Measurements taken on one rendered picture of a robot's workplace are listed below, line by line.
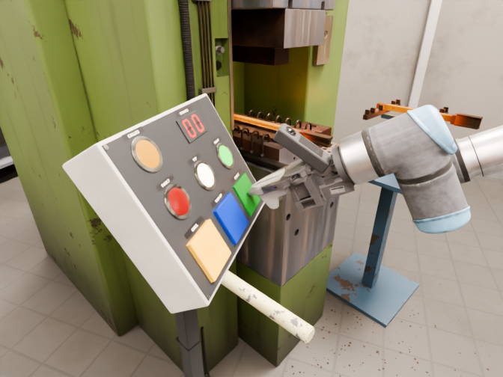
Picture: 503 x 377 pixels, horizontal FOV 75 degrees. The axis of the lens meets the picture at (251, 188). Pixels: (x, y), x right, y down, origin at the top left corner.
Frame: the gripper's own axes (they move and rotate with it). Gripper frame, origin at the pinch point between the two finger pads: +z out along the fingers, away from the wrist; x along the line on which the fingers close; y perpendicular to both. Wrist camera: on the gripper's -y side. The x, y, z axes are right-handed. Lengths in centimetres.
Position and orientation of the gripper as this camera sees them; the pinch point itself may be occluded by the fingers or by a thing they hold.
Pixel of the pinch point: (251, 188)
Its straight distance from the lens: 69.0
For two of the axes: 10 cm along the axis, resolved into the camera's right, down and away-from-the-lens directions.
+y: 4.8, 8.4, 2.7
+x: 3.0, -4.4, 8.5
